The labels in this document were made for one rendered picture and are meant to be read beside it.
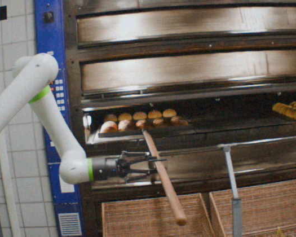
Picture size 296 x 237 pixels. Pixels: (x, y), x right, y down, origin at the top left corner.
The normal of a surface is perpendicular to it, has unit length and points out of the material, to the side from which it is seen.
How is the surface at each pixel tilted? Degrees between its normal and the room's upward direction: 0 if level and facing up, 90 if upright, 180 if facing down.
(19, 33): 90
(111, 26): 69
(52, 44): 90
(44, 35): 90
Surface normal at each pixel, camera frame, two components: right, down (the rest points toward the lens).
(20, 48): 0.04, 0.11
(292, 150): 0.01, -0.23
